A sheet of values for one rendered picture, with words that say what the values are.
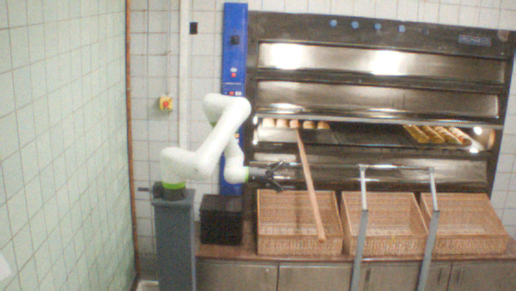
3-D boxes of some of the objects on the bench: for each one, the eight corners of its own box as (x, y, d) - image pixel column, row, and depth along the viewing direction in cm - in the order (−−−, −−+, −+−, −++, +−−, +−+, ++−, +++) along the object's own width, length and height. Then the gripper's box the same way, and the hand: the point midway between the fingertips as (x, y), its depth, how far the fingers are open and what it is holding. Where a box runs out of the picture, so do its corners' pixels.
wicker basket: (254, 223, 373) (256, 188, 365) (331, 224, 376) (334, 190, 367) (256, 255, 327) (257, 217, 318) (342, 255, 329) (346, 218, 321)
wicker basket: (414, 225, 376) (419, 192, 368) (479, 225, 377) (486, 192, 369) (432, 255, 330) (439, 218, 322) (505, 254, 331) (514, 219, 323)
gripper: (259, 152, 296) (296, 154, 296) (257, 192, 303) (293, 194, 304) (259, 157, 289) (297, 157, 289) (257, 197, 296) (294, 199, 296)
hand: (293, 176), depth 296 cm, fingers open, 13 cm apart
